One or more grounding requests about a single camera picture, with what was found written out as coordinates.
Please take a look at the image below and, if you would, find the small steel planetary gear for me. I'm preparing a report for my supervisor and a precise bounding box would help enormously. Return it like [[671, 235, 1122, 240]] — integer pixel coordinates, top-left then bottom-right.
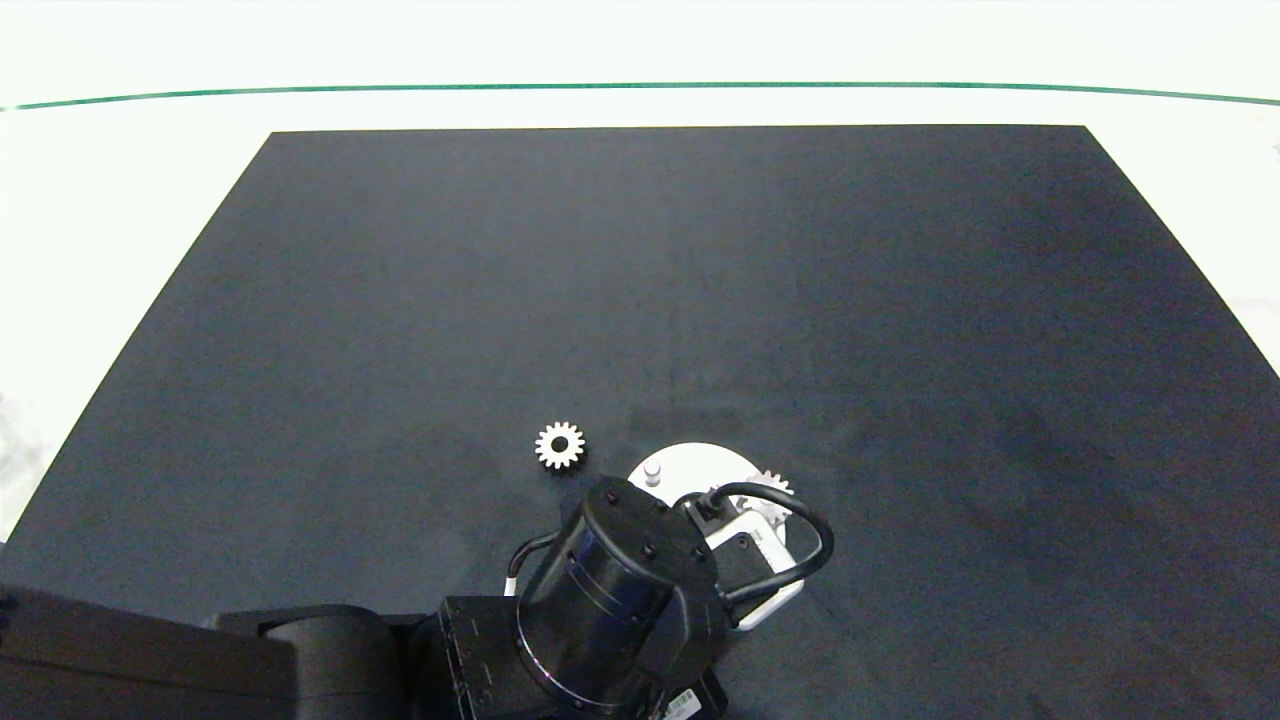
[[745, 470, 797, 527], [534, 421, 588, 471]]

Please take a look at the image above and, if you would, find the round white carrier plate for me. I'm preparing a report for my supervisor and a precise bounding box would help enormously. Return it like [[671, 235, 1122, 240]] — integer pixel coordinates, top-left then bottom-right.
[[627, 443, 809, 586]]

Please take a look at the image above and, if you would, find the dark rectangular mat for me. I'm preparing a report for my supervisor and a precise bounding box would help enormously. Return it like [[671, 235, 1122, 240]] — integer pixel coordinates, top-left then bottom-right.
[[0, 125, 1280, 720]]

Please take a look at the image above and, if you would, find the boxy white wrist camera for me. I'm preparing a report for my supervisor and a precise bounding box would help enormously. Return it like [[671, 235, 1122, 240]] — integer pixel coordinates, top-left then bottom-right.
[[705, 512, 807, 632]]

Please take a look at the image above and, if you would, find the thick black cable loop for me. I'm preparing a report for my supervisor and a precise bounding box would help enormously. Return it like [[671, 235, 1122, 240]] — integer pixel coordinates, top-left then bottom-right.
[[685, 481, 835, 608]]

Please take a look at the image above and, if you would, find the thin black white-tagged cable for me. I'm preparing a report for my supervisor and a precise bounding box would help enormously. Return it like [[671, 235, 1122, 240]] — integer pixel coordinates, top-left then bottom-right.
[[503, 530, 561, 598]]

